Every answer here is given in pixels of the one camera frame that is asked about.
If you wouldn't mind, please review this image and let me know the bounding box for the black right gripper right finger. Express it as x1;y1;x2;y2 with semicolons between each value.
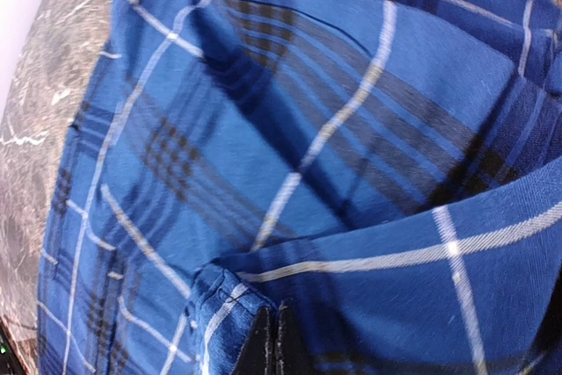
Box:
276;302;315;375

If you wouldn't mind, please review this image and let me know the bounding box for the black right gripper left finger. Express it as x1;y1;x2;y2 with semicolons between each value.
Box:
236;307;275;375

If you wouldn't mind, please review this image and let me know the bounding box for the blue plaid long sleeve shirt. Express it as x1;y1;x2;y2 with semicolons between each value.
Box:
38;0;561;374

